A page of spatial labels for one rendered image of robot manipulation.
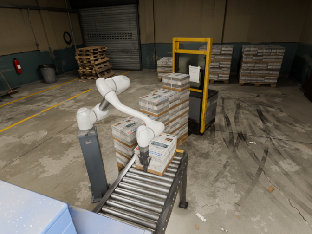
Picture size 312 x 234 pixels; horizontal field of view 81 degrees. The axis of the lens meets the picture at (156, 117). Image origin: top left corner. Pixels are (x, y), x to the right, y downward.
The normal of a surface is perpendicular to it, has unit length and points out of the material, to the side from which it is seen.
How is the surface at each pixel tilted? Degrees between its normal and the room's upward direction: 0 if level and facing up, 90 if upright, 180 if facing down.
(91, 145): 90
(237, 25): 90
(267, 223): 0
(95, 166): 90
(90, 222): 0
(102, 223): 0
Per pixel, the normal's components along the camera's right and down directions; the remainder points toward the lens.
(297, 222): -0.04, -0.90
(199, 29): -0.35, 0.43
